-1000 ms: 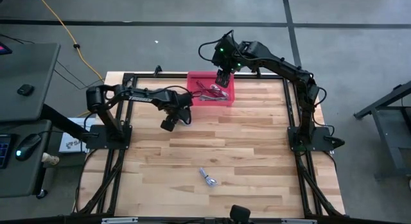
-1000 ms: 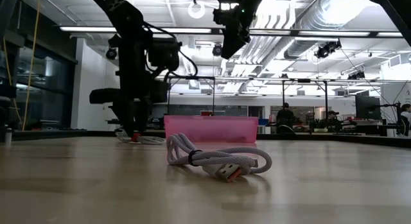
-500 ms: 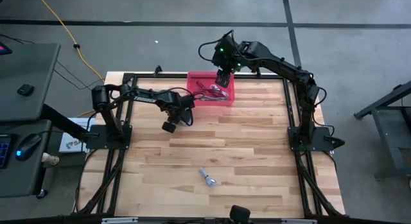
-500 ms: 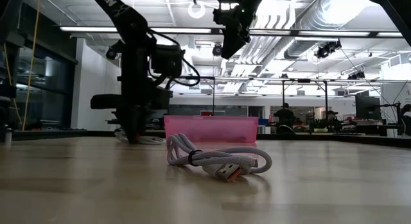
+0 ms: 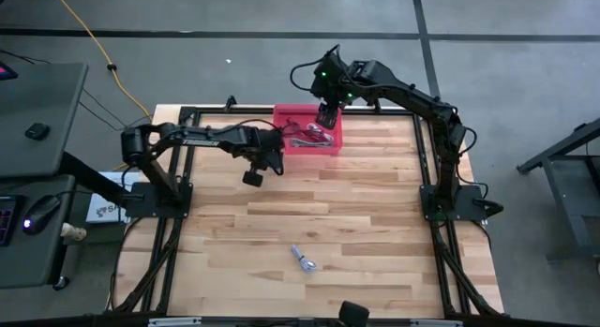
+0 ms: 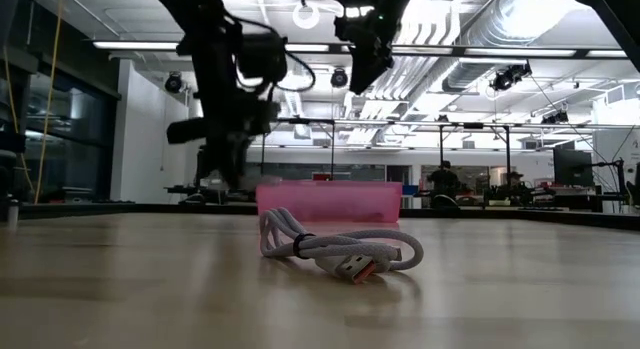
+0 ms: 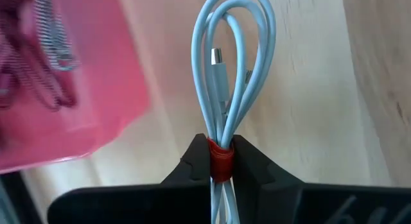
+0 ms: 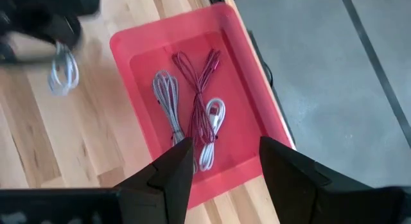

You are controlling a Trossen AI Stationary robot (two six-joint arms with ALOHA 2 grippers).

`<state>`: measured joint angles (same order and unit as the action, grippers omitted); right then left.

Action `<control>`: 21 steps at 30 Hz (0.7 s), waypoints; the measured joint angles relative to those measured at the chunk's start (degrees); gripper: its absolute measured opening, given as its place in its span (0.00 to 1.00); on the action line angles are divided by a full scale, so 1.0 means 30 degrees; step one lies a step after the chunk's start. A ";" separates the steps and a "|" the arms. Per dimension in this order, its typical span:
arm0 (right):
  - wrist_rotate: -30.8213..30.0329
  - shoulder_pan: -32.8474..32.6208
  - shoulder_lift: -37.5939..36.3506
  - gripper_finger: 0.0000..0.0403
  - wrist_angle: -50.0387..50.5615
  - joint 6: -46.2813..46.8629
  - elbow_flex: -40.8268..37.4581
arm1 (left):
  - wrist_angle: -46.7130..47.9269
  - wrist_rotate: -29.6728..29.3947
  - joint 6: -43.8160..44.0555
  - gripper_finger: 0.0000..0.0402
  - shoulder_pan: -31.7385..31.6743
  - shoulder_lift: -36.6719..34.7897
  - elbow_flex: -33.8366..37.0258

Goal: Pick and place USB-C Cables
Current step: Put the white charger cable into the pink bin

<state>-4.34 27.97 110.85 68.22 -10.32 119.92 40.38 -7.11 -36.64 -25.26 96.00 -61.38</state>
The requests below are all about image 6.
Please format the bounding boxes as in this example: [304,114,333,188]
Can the silver ventilation duct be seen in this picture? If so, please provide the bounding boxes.
[442,0,569,93]

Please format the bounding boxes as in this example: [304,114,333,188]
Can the pink translucent plastic bin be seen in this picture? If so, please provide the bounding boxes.
[255,180,404,225]

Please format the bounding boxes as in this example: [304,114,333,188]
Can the yellow hanging cable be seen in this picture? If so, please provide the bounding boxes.
[32,0,66,205]

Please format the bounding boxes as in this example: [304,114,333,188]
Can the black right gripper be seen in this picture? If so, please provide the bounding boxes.
[333,6,402,96]

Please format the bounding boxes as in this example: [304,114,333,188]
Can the black camera cable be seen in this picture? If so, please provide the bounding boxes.
[272,47,318,94]

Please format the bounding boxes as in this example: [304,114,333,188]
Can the black metal rig frame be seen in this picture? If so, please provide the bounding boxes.
[437,121,513,191]
[259,117,337,181]

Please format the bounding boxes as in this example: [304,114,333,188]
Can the person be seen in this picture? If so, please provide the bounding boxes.
[426,160,465,209]

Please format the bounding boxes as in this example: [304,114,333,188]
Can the black hanging ceiling camera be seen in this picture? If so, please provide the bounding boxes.
[164,70,184,95]
[488,62,533,93]
[329,67,350,89]

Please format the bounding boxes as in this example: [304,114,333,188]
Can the long ceiling light strip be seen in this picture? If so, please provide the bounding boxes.
[463,47,578,59]
[92,40,180,52]

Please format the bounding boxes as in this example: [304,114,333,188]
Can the black cable tie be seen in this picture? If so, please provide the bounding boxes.
[292,232,317,260]

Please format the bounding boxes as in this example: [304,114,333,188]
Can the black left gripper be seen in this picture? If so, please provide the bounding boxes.
[166,98,282,190]

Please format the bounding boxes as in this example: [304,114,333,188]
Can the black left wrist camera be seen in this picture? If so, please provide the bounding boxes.
[237,32,290,87]

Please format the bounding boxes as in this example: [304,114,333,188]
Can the black computer monitor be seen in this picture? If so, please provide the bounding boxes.
[552,147,595,188]

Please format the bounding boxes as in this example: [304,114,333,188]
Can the black rig frame beam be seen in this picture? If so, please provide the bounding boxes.
[562,0,640,74]

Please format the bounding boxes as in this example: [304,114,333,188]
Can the white ceiling ring fixture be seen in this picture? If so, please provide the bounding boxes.
[291,1,321,31]

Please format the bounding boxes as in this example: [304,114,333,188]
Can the white coiled USB cable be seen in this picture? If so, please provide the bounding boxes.
[258,207,425,285]

